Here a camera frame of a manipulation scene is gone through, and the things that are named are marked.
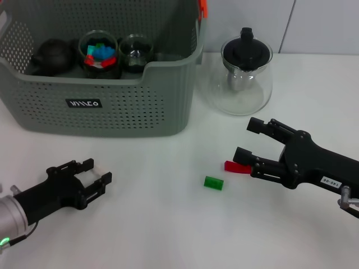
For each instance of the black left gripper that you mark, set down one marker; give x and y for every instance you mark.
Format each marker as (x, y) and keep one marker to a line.
(56, 193)

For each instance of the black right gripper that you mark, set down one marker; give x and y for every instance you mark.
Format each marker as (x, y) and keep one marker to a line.
(314, 165)

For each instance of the long dark red brick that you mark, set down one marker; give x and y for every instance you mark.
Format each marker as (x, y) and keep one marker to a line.
(235, 168)

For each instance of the green rectangular toy brick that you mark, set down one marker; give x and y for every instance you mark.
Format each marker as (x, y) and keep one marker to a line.
(213, 182)

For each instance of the glass teacup with black sleeve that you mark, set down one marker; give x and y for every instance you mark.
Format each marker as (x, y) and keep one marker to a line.
(98, 73)
(136, 60)

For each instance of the bright red wedge brick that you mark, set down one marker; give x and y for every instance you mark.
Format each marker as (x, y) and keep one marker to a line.
(110, 61)

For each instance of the blue toy brick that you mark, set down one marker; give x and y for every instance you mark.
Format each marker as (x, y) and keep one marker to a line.
(103, 53)

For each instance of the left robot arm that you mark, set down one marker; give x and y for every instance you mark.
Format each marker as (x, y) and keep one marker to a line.
(11, 213)

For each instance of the grey-green perforated storage bin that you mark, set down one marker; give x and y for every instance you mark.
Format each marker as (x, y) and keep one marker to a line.
(126, 112)

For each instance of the clear glass teapot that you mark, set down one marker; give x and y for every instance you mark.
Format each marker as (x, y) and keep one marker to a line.
(241, 95)

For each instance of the black teapot lid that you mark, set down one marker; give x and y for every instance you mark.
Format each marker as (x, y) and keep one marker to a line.
(244, 50)

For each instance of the dark clay teapot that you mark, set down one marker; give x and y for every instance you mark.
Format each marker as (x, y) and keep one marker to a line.
(53, 56)

